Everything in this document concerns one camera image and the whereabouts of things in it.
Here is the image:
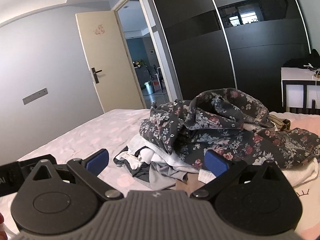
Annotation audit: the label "pink dotted bed sheet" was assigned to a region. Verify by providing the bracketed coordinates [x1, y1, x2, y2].
[1, 109, 319, 239]

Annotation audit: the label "silver trash bin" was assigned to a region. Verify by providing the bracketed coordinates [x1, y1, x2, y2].
[144, 81, 154, 95]

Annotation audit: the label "black sliding wardrobe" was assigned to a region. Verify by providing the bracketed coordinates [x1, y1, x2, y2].
[153, 0, 309, 112]

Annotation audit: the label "black door handle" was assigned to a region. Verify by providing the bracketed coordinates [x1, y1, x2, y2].
[91, 68, 102, 84]

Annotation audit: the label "grey wall switch plate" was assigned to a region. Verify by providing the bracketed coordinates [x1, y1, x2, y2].
[22, 88, 48, 105]

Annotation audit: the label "white side desk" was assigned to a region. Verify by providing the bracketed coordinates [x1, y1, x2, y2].
[281, 67, 319, 115]

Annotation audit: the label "brown patterned garment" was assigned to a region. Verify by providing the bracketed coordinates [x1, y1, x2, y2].
[270, 114, 291, 131]

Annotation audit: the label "cream door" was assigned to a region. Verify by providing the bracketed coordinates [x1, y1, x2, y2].
[75, 11, 145, 113]

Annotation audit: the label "dark chair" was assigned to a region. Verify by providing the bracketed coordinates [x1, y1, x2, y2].
[146, 65, 163, 92]

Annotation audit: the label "white grey clothes pile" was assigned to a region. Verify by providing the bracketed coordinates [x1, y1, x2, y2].
[113, 134, 200, 191]

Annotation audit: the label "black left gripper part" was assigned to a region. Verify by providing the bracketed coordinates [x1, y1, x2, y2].
[0, 154, 57, 197]

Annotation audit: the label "white folded garment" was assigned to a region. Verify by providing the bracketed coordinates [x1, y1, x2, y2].
[281, 158, 319, 187]

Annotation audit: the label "dark floral pants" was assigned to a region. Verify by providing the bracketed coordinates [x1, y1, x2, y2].
[139, 88, 319, 169]

